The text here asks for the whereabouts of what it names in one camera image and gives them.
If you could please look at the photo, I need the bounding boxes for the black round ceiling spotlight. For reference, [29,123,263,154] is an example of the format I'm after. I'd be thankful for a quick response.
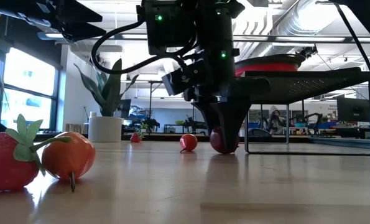
[88,52,102,65]

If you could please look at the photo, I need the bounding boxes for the small black monitor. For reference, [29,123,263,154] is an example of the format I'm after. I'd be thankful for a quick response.
[118,98,132,118]

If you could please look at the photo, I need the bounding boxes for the red collapsible colander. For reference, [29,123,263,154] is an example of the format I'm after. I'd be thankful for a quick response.
[234,54,307,77]

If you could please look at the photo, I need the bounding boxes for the black overhead light bar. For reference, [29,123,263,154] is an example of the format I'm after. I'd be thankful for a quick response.
[37,30,370,45]

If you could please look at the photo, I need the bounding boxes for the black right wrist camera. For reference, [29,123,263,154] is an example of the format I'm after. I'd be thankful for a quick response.
[161,60,206,96]

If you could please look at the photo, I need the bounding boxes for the black perforated metal stand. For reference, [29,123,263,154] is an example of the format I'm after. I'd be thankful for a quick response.
[234,67,370,156]

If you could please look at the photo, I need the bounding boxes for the silver air duct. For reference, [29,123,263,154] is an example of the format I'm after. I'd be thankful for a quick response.
[234,0,338,63]

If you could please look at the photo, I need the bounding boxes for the black office chair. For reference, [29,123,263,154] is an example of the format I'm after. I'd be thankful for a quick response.
[247,127,272,138]

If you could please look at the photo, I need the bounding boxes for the white plant pot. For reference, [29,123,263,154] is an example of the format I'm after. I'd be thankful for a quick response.
[88,116,124,143]

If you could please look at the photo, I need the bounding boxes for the large black monitor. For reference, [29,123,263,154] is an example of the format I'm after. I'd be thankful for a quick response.
[336,96,370,124]

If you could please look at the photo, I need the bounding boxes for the green snake plant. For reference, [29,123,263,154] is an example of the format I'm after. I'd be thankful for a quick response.
[73,58,140,118]

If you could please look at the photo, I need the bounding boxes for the red toy strawberry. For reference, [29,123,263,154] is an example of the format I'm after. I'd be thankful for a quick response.
[129,131,145,144]
[0,113,73,192]

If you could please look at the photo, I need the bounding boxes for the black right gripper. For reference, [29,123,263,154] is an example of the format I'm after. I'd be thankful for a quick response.
[183,58,271,153]

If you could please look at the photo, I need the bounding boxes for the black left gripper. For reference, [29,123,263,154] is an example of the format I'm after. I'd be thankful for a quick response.
[0,0,107,44]

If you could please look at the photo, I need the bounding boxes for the small background potted plant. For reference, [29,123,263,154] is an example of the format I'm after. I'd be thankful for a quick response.
[140,117,160,133]

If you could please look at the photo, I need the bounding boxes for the person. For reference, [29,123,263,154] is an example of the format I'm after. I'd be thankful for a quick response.
[267,105,287,135]

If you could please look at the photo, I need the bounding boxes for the black metal frame table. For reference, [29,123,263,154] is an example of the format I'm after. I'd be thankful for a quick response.
[147,79,197,121]

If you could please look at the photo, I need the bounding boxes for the red orange toy fruit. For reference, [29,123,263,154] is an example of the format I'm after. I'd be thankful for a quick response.
[179,133,199,154]

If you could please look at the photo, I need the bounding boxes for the red apple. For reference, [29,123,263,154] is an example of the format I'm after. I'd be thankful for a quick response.
[209,126,241,155]

